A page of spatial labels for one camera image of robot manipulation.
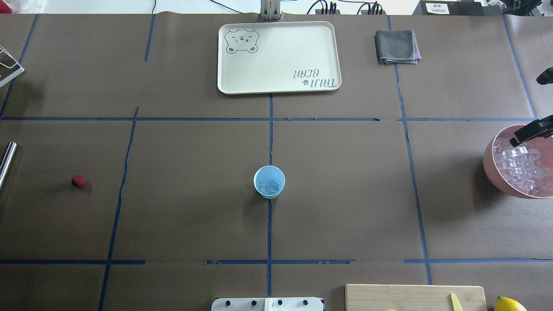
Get cream bear tray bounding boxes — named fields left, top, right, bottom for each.
left=217, top=21, right=342, bottom=95

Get wire cup rack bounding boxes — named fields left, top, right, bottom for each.
left=0, top=46, right=25, bottom=87

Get yellow lemon upper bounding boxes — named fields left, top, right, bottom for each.
left=494, top=296, right=527, bottom=311

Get yellow plastic knife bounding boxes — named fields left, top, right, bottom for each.
left=450, top=293, right=463, bottom=311

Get clear ice cubes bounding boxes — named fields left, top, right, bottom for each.
left=493, top=138, right=553, bottom=196

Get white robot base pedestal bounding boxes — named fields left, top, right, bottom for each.
left=211, top=297, right=325, bottom=311

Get wooden cutting board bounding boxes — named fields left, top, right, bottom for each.
left=344, top=284, right=487, bottom=311

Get red strawberry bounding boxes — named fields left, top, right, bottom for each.
left=71, top=175, right=87, bottom=188

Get grey folded cloth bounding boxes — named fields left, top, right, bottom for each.
left=375, top=29, right=422, bottom=64

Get steel muddler black tip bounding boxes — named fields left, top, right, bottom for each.
left=0, top=141, right=19, bottom=192

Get light blue plastic cup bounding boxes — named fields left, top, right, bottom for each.
left=253, top=165, right=286, bottom=200

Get pink bowl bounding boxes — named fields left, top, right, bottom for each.
left=483, top=124, right=553, bottom=199

